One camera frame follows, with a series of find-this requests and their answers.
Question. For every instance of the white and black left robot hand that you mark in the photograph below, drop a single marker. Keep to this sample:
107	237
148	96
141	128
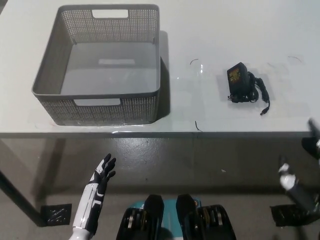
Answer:
93	197

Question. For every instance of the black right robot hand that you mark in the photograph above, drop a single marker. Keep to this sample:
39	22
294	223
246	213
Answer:
287	180

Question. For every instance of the black floor tape patch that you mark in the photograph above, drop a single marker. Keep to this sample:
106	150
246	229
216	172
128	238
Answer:
285	215
58	213

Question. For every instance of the dark rounded background object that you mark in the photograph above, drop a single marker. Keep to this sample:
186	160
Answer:
308	147

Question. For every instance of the black metal table leg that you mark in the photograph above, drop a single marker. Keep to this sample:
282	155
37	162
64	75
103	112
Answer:
22	197

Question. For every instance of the grey perforated plastic basket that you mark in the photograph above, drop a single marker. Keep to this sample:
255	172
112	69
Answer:
100	110

